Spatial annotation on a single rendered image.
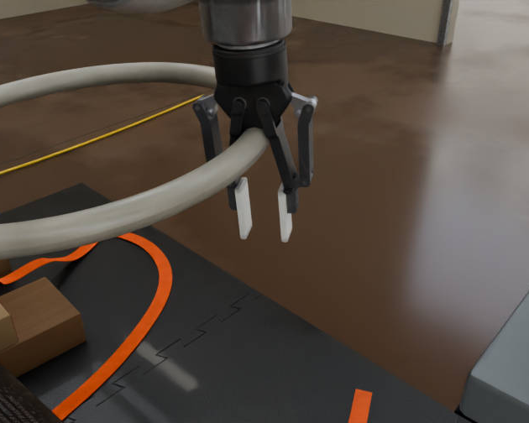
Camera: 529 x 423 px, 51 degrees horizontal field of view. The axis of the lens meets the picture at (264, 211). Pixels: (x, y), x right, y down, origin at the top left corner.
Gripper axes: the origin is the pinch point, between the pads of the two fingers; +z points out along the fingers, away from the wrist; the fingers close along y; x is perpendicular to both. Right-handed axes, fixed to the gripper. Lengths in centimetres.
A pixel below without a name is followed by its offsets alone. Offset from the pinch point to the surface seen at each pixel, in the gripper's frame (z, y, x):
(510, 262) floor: 96, -55, -127
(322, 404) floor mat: 88, 2, -45
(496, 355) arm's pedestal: 10.7, -26.4, 8.5
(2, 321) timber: 61, 85, -35
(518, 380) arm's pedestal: 10.8, -28.2, 11.6
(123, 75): -9.7, 26.6, -20.9
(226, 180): -9.6, 0.5, 10.0
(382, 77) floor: 96, 5, -335
